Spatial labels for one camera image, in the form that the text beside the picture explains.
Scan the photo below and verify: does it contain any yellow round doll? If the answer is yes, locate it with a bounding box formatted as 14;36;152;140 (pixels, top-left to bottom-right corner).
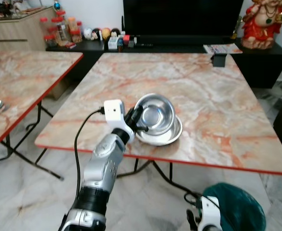
101;27;112;40

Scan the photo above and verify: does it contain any small black box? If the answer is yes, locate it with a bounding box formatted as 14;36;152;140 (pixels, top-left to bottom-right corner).
212;53;228;68

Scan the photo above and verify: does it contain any stainless steel bowl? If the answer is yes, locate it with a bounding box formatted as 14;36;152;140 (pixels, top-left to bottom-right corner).
134;93;176;136
135;113;184;146

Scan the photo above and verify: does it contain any red white magazine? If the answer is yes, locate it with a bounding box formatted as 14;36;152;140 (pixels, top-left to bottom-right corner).
203;43;243;54

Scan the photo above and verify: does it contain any large clear red-lid jar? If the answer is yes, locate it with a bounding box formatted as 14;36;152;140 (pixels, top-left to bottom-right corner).
52;17;69;46

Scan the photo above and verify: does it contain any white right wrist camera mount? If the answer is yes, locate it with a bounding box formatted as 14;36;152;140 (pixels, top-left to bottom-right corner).
199;196;222;231

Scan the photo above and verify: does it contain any light wood cabinet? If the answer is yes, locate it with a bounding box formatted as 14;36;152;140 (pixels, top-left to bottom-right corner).
0;6;57;52

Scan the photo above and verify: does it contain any black television console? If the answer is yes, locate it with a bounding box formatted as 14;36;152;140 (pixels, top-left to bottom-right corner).
45;38;282;90

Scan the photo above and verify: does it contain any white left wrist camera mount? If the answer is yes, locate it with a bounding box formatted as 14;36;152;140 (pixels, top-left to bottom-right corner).
104;100;134;140

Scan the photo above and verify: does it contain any black television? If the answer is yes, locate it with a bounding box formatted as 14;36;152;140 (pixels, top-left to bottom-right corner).
122;0;245;46

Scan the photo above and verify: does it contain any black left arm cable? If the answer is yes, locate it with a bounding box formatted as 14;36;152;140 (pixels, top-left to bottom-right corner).
74;107;106;198

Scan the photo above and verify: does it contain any black white round doll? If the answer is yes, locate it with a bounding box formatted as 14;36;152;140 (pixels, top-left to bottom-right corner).
92;28;103;41

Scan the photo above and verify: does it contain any large marble folding table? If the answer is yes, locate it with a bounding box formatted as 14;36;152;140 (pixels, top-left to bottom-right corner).
35;52;282;195

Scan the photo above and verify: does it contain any small white box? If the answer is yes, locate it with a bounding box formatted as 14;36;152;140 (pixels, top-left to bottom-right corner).
107;38;119;50

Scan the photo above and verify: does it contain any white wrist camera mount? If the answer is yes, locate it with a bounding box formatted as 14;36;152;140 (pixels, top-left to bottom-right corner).
199;196;222;231
104;100;134;140

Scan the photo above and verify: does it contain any orange-filled red-lid jar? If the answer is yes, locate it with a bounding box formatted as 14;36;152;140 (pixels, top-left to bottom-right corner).
67;17;82;44

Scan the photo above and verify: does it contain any bin with green bag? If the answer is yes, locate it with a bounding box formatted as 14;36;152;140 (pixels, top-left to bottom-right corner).
202;182;267;231

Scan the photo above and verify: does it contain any marble side folding table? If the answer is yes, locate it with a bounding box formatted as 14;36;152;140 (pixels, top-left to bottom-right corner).
0;51;83;181

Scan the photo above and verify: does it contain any red gold figurine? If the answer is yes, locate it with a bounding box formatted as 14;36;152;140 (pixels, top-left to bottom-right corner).
241;0;282;50

